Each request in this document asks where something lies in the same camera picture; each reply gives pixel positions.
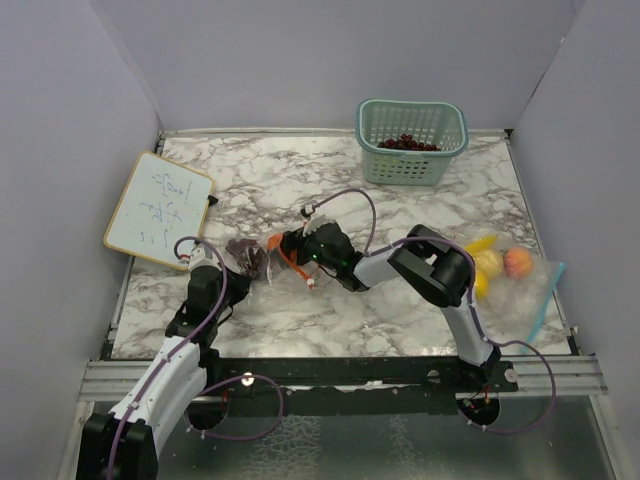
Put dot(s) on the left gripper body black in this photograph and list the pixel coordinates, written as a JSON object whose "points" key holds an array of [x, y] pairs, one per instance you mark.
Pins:
{"points": [[221, 310]]}

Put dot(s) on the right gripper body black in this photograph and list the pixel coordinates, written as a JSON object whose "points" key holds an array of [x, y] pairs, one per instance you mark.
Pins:
{"points": [[311, 252]]}

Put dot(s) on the orange fake pumpkin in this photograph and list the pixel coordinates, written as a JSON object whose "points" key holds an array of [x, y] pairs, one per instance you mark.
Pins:
{"points": [[274, 241]]}

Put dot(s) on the clear bag red zipper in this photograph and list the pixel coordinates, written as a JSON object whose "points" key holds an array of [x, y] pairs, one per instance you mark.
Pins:
{"points": [[278, 264]]}

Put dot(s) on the dark purple fake grapes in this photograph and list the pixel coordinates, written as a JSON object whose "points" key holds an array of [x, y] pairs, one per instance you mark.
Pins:
{"points": [[251, 258]]}

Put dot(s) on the red fake grapes bunch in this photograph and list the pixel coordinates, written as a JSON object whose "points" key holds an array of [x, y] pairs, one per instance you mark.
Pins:
{"points": [[406, 142]]}

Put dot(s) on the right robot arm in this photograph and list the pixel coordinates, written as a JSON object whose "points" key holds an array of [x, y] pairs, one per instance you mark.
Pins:
{"points": [[441, 272]]}

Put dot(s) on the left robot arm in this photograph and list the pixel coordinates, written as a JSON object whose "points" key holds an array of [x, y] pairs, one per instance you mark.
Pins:
{"points": [[126, 442]]}

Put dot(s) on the yellow fake banana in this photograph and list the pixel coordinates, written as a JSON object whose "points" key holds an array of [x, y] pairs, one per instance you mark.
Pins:
{"points": [[481, 244]]}

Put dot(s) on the yellow fake lemon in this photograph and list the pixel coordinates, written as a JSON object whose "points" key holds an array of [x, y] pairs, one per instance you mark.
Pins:
{"points": [[481, 285]]}

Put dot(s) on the clear bag blue zipper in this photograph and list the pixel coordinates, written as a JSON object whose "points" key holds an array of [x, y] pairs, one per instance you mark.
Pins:
{"points": [[517, 308]]}

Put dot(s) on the orange fake peach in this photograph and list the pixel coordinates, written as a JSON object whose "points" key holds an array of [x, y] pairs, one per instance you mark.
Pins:
{"points": [[518, 262]]}

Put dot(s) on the teal plastic basket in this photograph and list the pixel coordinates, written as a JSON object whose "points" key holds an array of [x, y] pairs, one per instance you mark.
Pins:
{"points": [[439, 123]]}

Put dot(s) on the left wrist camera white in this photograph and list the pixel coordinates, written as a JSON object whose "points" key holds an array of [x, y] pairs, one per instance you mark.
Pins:
{"points": [[200, 256]]}

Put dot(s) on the small whiteboard wooden frame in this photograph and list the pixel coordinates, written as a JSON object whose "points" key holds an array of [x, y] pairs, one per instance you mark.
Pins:
{"points": [[162, 202]]}

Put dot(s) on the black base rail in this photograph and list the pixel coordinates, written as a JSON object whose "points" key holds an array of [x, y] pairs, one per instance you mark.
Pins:
{"points": [[346, 386]]}

